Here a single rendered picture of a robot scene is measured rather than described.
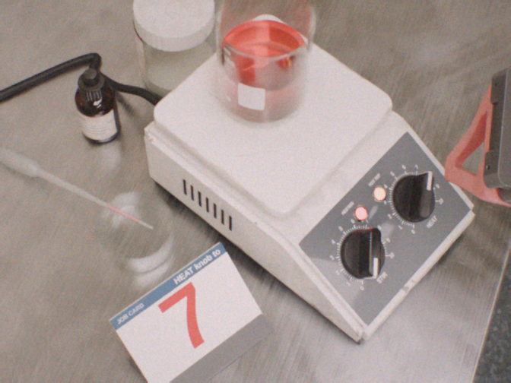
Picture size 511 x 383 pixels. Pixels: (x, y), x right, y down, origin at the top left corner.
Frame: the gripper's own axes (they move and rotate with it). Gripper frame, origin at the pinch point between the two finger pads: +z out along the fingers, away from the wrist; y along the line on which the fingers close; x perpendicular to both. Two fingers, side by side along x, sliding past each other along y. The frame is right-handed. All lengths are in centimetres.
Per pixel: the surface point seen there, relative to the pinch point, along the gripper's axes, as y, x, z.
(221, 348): 10.0, 12.3, 13.0
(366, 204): 3.6, 1.8, 7.3
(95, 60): 19.6, -8.8, 24.3
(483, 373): -54, 6, 73
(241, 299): 9.3, 8.8, 12.5
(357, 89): 5.3, -5.9, 7.3
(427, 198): 0.0, 0.8, 5.5
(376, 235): 3.5, 4.1, 5.5
